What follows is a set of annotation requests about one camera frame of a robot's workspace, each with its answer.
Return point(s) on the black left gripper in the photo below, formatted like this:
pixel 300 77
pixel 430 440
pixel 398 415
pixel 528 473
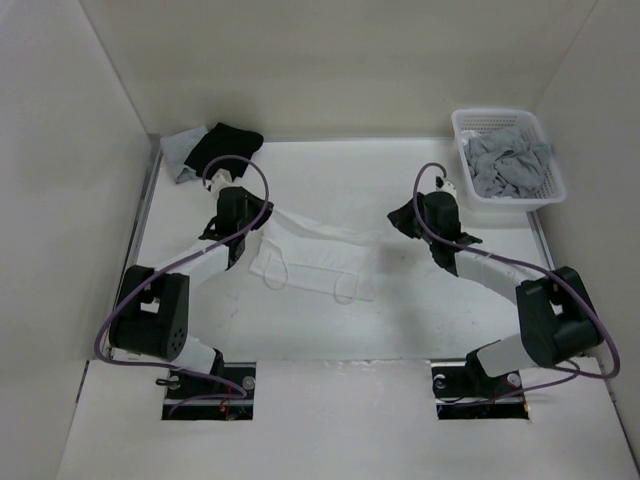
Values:
pixel 258 205

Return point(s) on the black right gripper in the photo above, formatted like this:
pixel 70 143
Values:
pixel 402 217

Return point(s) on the white tank top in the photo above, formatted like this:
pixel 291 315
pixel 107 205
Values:
pixel 299 252

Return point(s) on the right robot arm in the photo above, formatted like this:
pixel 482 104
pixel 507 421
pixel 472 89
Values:
pixel 556 318

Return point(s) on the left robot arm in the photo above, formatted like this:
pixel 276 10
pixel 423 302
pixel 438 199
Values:
pixel 151 317

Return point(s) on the folded black tank top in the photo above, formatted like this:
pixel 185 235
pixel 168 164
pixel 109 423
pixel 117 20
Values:
pixel 218 150

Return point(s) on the grey tank tops pile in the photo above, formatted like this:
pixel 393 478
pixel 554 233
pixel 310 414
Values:
pixel 502 164

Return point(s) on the folded grey tank top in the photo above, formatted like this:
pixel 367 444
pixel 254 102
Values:
pixel 177 148

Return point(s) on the white plastic laundry basket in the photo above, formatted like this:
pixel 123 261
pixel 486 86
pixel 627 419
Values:
pixel 484 120

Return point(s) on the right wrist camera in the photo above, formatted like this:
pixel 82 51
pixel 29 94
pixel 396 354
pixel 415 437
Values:
pixel 445 185

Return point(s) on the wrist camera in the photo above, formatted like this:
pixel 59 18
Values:
pixel 220 180
pixel 445 185

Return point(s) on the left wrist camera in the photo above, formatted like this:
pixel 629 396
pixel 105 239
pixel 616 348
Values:
pixel 220 180

